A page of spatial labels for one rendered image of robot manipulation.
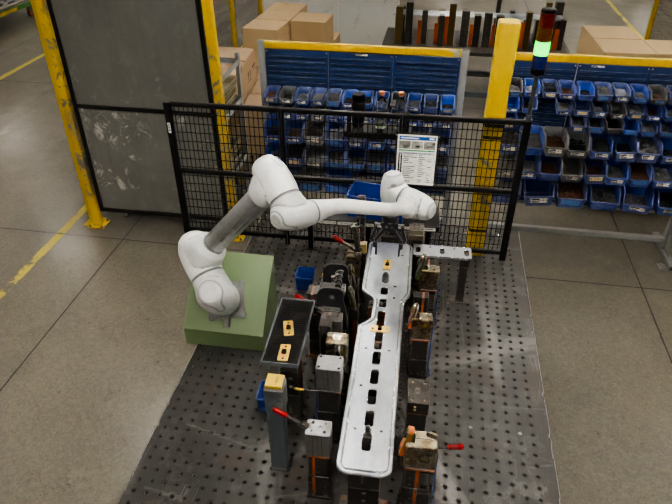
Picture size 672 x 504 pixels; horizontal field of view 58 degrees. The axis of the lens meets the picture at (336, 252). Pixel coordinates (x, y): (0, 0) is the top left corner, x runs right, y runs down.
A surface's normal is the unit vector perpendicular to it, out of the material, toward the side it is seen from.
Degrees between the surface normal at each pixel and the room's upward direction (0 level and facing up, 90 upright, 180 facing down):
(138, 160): 90
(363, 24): 90
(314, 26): 90
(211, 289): 50
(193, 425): 0
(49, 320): 0
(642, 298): 0
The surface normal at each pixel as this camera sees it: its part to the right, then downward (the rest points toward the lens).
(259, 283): -0.11, -0.19
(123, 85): -0.18, 0.59
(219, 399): 0.00, -0.82
